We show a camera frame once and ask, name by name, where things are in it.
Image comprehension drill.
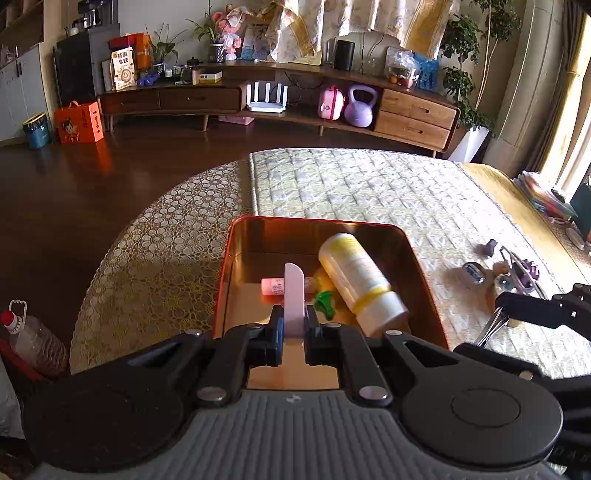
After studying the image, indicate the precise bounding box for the white router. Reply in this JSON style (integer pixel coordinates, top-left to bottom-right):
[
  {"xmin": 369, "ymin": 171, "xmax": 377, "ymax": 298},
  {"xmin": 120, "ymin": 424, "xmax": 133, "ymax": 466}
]
[{"xmin": 246, "ymin": 82, "xmax": 288, "ymax": 114}]

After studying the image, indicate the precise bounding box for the pink highlighter pen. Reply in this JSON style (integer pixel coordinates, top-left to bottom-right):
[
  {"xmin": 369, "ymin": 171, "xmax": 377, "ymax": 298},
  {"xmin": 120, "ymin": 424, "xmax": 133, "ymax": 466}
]
[{"xmin": 260, "ymin": 276, "xmax": 324, "ymax": 297}]

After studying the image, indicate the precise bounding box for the red metal tray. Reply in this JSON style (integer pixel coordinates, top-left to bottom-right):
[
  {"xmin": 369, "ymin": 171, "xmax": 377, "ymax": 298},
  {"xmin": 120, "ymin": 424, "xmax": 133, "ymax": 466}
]
[{"xmin": 213, "ymin": 214, "xmax": 451, "ymax": 391}]

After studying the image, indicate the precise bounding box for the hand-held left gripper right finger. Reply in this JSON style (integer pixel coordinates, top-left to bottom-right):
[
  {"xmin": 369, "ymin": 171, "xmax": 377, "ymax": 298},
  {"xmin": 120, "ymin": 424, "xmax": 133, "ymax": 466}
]
[{"xmin": 305, "ymin": 306, "xmax": 463, "ymax": 408}]

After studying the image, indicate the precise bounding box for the clear plastic bag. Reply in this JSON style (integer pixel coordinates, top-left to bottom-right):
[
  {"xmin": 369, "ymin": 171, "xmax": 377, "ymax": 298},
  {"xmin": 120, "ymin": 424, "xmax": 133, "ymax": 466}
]
[{"xmin": 385, "ymin": 47, "xmax": 419, "ymax": 89}]

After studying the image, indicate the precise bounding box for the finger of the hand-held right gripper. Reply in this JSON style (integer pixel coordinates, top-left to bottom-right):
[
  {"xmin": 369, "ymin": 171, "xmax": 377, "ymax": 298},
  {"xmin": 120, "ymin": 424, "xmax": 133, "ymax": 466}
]
[
  {"xmin": 495, "ymin": 282, "xmax": 591, "ymax": 330},
  {"xmin": 454, "ymin": 342, "xmax": 591, "ymax": 385}
]

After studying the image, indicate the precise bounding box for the small blue white jar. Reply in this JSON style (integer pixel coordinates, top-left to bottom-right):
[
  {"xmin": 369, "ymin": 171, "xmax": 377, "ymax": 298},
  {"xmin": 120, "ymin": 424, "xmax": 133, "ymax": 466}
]
[{"xmin": 461, "ymin": 261, "xmax": 486, "ymax": 290}]

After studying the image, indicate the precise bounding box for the wooden tv cabinet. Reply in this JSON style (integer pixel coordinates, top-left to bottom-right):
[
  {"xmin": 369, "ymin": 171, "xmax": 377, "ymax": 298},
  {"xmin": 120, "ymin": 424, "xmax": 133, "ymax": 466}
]
[{"xmin": 96, "ymin": 60, "xmax": 461, "ymax": 158}]

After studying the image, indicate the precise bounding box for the plant in patterned pot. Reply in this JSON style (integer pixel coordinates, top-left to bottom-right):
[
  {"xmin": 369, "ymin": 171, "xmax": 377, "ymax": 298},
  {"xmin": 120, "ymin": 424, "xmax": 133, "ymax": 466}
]
[{"xmin": 187, "ymin": 2, "xmax": 227, "ymax": 64}]

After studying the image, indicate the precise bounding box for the teal bucket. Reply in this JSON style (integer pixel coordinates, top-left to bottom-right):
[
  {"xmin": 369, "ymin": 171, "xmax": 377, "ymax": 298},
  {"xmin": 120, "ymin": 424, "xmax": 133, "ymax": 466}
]
[{"xmin": 23, "ymin": 113, "xmax": 51, "ymax": 149}]

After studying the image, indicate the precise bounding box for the floral cloth cover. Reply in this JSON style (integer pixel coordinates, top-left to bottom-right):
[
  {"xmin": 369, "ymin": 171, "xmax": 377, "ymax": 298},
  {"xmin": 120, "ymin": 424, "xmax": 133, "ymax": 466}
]
[{"xmin": 265, "ymin": 0, "xmax": 459, "ymax": 59}]

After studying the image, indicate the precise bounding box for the orange gift box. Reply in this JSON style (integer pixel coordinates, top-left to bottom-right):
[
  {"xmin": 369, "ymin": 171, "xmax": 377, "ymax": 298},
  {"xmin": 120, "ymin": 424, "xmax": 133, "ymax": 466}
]
[{"xmin": 54, "ymin": 101, "xmax": 105, "ymax": 145}]

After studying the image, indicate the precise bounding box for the printed cereal bag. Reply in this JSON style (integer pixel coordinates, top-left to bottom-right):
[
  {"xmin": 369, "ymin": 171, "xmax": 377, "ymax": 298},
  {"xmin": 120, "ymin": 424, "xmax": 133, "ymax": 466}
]
[{"xmin": 110, "ymin": 47, "xmax": 137, "ymax": 91}]

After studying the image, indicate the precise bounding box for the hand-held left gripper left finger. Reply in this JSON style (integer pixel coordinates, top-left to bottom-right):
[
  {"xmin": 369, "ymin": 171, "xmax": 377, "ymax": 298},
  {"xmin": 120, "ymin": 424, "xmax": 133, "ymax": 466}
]
[{"xmin": 124, "ymin": 305, "xmax": 286, "ymax": 410}]

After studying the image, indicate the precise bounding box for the stack of books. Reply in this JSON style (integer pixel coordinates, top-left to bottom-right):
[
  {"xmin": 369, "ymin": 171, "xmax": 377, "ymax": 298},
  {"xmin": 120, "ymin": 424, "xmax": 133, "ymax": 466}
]
[{"xmin": 512, "ymin": 170, "xmax": 578, "ymax": 221}]

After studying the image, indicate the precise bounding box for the red gift bag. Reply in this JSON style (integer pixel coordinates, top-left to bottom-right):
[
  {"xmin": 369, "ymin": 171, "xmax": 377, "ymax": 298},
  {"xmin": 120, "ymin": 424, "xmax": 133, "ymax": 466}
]
[{"xmin": 110, "ymin": 32, "xmax": 151, "ymax": 75}]

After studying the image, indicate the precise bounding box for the coffee machine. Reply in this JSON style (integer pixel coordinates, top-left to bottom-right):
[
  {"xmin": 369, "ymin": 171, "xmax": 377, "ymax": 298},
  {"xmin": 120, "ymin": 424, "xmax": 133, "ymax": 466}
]
[{"xmin": 76, "ymin": 0, "xmax": 119, "ymax": 31}]

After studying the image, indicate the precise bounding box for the pink toy case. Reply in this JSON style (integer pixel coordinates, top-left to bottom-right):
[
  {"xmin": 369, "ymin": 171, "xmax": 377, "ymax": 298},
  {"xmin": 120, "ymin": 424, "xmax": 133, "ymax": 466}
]
[{"xmin": 317, "ymin": 85, "xmax": 346, "ymax": 121}]

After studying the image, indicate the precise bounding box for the pink doll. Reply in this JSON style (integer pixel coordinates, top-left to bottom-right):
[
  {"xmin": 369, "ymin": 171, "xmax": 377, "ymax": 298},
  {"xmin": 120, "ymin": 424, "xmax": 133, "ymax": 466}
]
[{"xmin": 216, "ymin": 4, "xmax": 246, "ymax": 61}]

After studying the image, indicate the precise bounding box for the purple kettlebell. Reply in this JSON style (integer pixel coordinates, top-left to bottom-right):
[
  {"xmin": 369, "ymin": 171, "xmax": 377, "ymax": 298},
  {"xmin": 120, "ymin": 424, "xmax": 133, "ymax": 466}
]
[{"xmin": 344, "ymin": 84, "xmax": 380, "ymax": 128}]

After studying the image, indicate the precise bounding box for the black fridge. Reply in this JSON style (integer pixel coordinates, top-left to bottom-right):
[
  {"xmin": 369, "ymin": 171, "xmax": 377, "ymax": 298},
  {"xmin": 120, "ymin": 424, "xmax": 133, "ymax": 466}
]
[{"xmin": 55, "ymin": 23, "xmax": 121, "ymax": 108}]

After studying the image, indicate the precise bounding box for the yellow curtain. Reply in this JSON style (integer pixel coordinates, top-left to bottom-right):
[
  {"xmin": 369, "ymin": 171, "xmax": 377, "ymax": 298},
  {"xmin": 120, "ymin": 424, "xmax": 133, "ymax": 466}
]
[{"xmin": 530, "ymin": 0, "xmax": 591, "ymax": 186}]

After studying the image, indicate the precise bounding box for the plastic oil jug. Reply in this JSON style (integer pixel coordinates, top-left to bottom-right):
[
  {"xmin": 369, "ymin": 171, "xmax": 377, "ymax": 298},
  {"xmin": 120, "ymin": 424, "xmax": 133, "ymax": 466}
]
[{"xmin": 0, "ymin": 299, "xmax": 71, "ymax": 380}]

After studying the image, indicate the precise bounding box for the tall potted tree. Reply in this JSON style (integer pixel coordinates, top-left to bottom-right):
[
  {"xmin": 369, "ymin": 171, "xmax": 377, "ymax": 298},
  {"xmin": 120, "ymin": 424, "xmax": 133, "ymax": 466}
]
[{"xmin": 438, "ymin": 0, "xmax": 523, "ymax": 136}]

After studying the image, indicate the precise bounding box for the small green potted plant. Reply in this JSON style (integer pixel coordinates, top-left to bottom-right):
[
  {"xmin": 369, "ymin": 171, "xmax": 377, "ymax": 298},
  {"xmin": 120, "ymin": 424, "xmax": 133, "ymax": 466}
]
[{"xmin": 147, "ymin": 25, "xmax": 186, "ymax": 77}]

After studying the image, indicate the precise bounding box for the teal orange utensil holder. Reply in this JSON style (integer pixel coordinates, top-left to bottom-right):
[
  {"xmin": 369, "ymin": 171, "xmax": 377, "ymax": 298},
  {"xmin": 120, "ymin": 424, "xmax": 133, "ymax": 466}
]
[{"xmin": 570, "ymin": 172, "xmax": 591, "ymax": 232}]

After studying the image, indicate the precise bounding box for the cream standing air conditioner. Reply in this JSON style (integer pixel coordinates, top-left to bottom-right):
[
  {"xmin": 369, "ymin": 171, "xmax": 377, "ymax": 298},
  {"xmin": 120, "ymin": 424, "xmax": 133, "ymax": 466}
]
[{"xmin": 482, "ymin": 0, "xmax": 570, "ymax": 179}]

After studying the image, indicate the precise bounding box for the white planter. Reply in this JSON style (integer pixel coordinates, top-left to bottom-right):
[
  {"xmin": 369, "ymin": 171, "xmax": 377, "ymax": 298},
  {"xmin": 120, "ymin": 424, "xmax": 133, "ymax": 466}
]
[{"xmin": 447, "ymin": 126, "xmax": 491, "ymax": 164}]

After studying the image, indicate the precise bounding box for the white yellow bottle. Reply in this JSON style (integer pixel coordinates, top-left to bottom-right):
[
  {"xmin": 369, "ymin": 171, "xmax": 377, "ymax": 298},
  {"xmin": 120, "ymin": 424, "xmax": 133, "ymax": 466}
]
[{"xmin": 318, "ymin": 233, "xmax": 410, "ymax": 339}]

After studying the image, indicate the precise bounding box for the small green plastic clip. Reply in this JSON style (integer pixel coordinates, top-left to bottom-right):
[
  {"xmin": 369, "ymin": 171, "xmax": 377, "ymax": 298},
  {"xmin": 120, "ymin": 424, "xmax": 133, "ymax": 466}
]
[{"xmin": 314, "ymin": 290, "xmax": 341, "ymax": 320}]

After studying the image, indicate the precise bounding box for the black cylinder speaker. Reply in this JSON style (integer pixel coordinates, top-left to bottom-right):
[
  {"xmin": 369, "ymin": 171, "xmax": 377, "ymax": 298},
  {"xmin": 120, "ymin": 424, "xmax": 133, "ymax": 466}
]
[{"xmin": 334, "ymin": 40, "xmax": 356, "ymax": 71}]

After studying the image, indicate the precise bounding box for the cream quilted table mat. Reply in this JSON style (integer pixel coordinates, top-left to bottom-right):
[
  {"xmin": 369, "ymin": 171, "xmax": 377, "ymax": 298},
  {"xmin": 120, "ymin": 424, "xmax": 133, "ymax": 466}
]
[{"xmin": 249, "ymin": 148, "xmax": 591, "ymax": 380}]

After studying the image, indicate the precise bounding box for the lace patterned tablecloth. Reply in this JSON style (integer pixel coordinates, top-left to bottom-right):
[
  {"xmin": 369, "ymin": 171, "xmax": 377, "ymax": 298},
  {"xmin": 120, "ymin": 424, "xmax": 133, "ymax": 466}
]
[{"xmin": 69, "ymin": 159, "xmax": 260, "ymax": 376}]

